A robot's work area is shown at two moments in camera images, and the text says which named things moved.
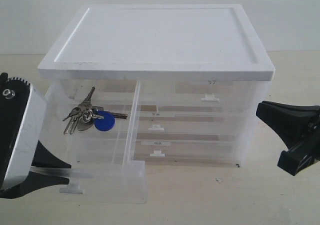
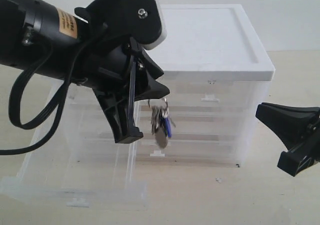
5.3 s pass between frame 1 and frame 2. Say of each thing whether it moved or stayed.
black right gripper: moved
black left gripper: stayed
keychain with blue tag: moved
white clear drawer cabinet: stayed
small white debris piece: stayed
